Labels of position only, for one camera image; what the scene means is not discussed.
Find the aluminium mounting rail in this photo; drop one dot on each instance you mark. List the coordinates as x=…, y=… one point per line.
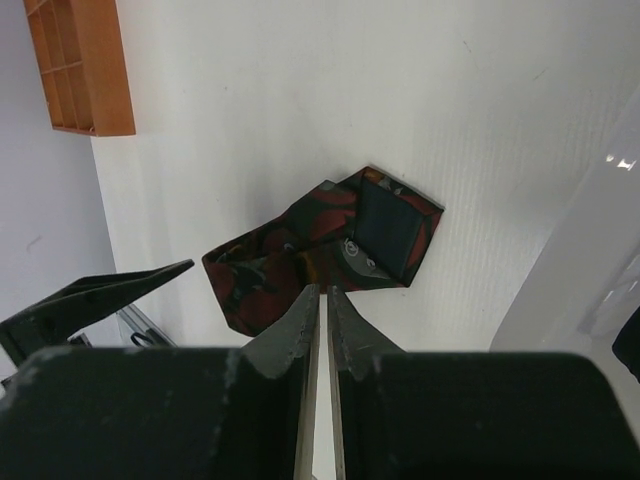
x=128, y=327

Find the dark red patterned tie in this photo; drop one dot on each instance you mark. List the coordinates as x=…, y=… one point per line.
x=366, y=232

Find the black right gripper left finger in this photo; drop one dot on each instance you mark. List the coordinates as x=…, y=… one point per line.
x=169, y=412

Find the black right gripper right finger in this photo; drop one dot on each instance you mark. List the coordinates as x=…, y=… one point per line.
x=468, y=415

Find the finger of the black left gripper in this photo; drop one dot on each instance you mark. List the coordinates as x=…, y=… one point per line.
x=54, y=319

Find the orange wooden compartment tray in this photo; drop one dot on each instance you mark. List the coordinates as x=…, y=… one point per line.
x=81, y=62

